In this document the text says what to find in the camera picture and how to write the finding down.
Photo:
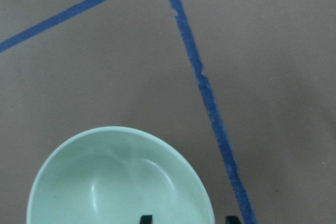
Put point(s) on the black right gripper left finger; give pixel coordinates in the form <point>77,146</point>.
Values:
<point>146,219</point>

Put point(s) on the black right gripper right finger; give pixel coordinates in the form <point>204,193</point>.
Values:
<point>232,220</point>

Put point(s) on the light green bowl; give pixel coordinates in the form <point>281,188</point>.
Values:
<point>117,175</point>

